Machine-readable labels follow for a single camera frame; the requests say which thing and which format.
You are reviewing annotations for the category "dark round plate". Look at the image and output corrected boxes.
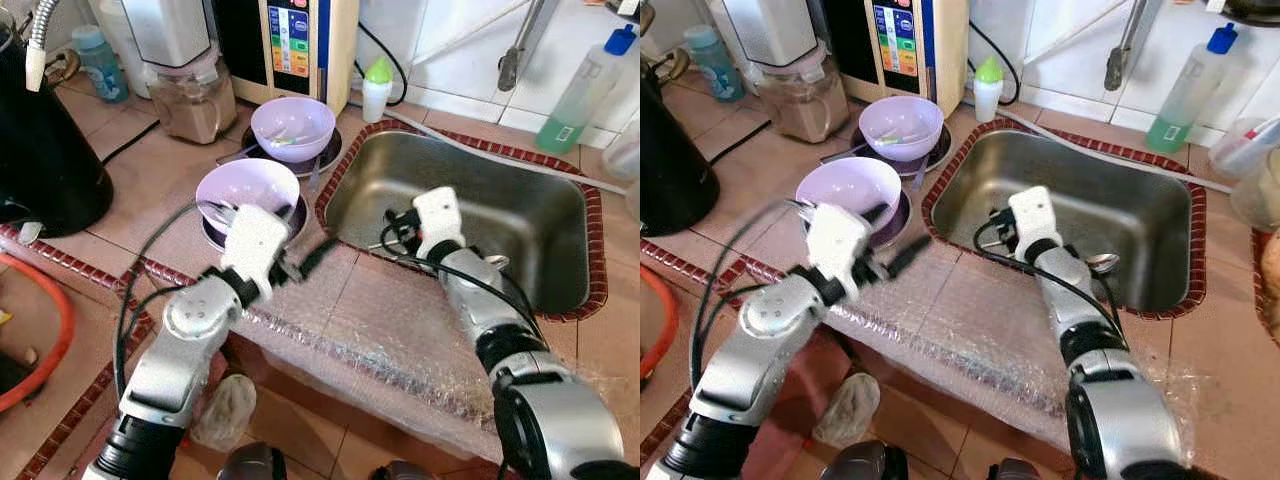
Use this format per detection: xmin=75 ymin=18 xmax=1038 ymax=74
xmin=199 ymin=195 xmax=310 ymax=252
xmin=800 ymin=195 xmax=913 ymax=251
xmin=241 ymin=124 xmax=345 ymax=180
xmin=849 ymin=124 xmax=952 ymax=180

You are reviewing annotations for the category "lilac plastic bowl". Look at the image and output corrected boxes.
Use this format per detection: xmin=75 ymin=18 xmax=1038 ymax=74
xmin=857 ymin=95 xmax=945 ymax=164
xmin=794 ymin=156 xmax=905 ymax=234
xmin=194 ymin=157 xmax=302 ymax=237
xmin=249 ymin=96 xmax=337 ymax=165

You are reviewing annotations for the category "clear bubble wrap sheet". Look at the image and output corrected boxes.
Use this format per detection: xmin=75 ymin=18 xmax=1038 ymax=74
xmin=138 ymin=240 xmax=623 ymax=463
xmin=738 ymin=240 xmax=1218 ymax=453

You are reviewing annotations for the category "stainless steel sink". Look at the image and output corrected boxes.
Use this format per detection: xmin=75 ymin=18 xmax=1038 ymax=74
xmin=921 ymin=119 xmax=1209 ymax=323
xmin=317 ymin=119 xmax=610 ymax=323

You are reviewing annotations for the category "white grinder with brown jar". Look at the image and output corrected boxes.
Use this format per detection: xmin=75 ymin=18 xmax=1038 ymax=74
xmin=714 ymin=0 xmax=852 ymax=145
xmin=118 ymin=0 xmax=239 ymax=147

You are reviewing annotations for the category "small white bottle green cap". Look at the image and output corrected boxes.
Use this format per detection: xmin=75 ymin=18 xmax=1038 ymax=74
xmin=361 ymin=57 xmax=395 ymax=125
xmin=971 ymin=57 xmax=1005 ymax=125

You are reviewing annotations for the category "crumpled translucent plastic bag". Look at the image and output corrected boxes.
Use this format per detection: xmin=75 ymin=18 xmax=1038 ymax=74
xmin=811 ymin=371 xmax=882 ymax=449
xmin=189 ymin=371 xmax=259 ymax=452

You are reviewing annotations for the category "cream water purifier colour panel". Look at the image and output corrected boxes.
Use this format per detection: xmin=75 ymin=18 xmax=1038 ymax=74
xmin=867 ymin=0 xmax=970 ymax=114
xmin=257 ymin=0 xmax=362 ymax=108

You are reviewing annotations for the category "dark robot left leg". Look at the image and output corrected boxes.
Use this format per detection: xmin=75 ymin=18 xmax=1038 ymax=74
xmin=819 ymin=439 xmax=908 ymax=480
xmin=218 ymin=440 xmax=288 ymax=480

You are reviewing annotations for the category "dark robot leg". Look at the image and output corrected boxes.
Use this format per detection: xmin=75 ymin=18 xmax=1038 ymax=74
xmin=819 ymin=439 xmax=908 ymax=480
xmin=218 ymin=440 xmax=288 ymax=480
xmin=984 ymin=457 xmax=1043 ymax=480
xmin=374 ymin=459 xmax=433 ymax=480

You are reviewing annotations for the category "large black kettle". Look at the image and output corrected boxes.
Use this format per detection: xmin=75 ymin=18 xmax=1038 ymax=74
xmin=640 ymin=73 xmax=722 ymax=239
xmin=0 ymin=33 xmax=115 ymax=241

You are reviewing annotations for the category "orange plastic basin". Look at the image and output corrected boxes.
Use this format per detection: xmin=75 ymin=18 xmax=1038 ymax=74
xmin=640 ymin=264 xmax=682 ymax=383
xmin=0 ymin=251 xmax=78 ymax=414

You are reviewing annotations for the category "small clear blue-capped bottle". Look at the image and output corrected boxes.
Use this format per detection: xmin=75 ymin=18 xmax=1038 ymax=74
xmin=684 ymin=25 xmax=747 ymax=105
xmin=71 ymin=25 xmax=130 ymax=105

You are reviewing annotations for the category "metal faucet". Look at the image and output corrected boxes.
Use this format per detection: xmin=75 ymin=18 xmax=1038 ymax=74
xmin=497 ymin=0 xmax=550 ymax=94
xmin=1102 ymin=0 xmax=1162 ymax=94

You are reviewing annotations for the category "green dish soap bottle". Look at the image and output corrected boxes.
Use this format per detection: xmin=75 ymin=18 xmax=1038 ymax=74
xmin=1144 ymin=22 xmax=1240 ymax=155
xmin=534 ymin=25 xmax=639 ymax=157

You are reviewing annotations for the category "black appliance housing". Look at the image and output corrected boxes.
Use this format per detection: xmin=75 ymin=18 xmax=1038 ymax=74
xmin=209 ymin=0 xmax=267 ymax=101

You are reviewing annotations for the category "dark robot right leg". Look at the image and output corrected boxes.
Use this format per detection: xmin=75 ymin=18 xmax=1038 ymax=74
xmin=374 ymin=459 xmax=433 ymax=480
xmin=984 ymin=457 xmax=1043 ymax=480

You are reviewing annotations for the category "clear plastic container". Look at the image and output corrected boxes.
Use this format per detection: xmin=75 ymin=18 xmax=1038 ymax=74
xmin=600 ymin=128 xmax=641 ymax=183
xmin=1207 ymin=114 xmax=1280 ymax=182

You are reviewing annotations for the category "clear glass jar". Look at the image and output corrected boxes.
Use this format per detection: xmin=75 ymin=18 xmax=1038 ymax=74
xmin=1229 ymin=148 xmax=1280 ymax=234

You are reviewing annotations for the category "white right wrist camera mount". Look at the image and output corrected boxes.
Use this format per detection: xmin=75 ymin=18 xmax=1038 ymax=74
xmin=411 ymin=186 xmax=467 ymax=263
xmin=1007 ymin=185 xmax=1064 ymax=264

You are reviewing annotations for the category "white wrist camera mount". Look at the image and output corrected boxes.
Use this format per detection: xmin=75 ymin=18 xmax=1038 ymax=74
xmin=804 ymin=202 xmax=874 ymax=292
xmin=1007 ymin=185 xmax=1064 ymax=264
xmin=219 ymin=202 xmax=292 ymax=292
xmin=411 ymin=186 xmax=467 ymax=263

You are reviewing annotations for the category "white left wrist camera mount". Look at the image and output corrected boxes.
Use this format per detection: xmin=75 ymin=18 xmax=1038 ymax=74
xmin=219 ymin=202 xmax=292 ymax=292
xmin=804 ymin=202 xmax=874 ymax=292

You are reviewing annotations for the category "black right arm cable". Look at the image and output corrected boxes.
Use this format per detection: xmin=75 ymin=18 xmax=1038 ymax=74
xmin=974 ymin=207 xmax=1133 ymax=347
xmin=377 ymin=207 xmax=550 ymax=347

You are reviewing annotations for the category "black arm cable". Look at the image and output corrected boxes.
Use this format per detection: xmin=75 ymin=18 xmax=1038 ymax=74
xmin=377 ymin=207 xmax=550 ymax=347
xmin=112 ymin=199 xmax=233 ymax=403
xmin=974 ymin=207 xmax=1133 ymax=347
xmin=689 ymin=194 xmax=818 ymax=393

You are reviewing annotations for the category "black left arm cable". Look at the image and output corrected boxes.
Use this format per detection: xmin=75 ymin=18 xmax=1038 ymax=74
xmin=689 ymin=194 xmax=818 ymax=393
xmin=112 ymin=199 xmax=233 ymax=403

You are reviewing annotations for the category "black purifier power cable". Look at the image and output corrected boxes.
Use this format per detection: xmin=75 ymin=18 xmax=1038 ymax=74
xmin=356 ymin=20 xmax=410 ymax=108
xmin=966 ymin=20 xmax=1019 ymax=106

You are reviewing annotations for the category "flexible metal hose white tip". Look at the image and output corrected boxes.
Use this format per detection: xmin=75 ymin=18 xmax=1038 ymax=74
xmin=24 ymin=0 xmax=63 ymax=94

